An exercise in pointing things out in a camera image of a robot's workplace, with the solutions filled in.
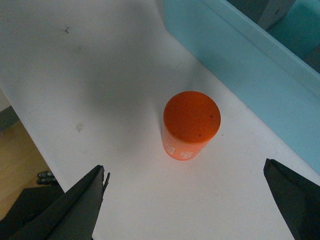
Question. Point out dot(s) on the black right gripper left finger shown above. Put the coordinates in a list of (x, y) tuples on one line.
[(73, 216)]

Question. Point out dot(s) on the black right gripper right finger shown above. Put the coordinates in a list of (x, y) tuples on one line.
[(297, 198)]

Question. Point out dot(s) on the gray cube with square recess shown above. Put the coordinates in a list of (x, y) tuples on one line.
[(265, 13)]

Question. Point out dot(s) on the light blue plastic box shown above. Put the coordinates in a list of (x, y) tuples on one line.
[(279, 87)]

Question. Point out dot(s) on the dark metal fittings on floor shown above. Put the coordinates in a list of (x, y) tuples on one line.
[(46, 178)]

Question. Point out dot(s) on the orange cylinder with white digits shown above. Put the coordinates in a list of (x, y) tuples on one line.
[(190, 120)]

